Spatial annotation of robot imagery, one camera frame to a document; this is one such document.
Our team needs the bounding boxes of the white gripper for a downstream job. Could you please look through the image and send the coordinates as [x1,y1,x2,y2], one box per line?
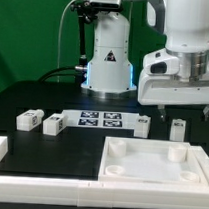
[138,49,209,122]

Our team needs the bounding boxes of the white square table top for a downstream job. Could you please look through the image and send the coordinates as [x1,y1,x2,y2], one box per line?
[98,137,209,187]

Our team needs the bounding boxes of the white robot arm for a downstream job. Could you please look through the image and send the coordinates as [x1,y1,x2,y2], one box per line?
[79,0,209,115]

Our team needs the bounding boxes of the white sheet with AprilTags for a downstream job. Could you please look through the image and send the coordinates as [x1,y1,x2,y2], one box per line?
[62,109,138,129]

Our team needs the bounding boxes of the white U-shaped obstacle frame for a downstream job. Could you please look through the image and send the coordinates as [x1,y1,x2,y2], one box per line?
[0,146,209,209]

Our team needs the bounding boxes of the black camera on mount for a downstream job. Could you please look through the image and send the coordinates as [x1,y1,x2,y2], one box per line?
[70,0,122,15]

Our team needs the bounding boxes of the black cables at base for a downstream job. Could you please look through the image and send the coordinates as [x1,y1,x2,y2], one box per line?
[37,64,83,85]

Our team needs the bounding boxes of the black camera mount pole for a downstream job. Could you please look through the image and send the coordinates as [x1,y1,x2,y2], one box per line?
[74,10,91,67]

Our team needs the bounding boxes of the white cable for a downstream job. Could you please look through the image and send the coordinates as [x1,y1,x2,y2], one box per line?
[55,0,91,85]

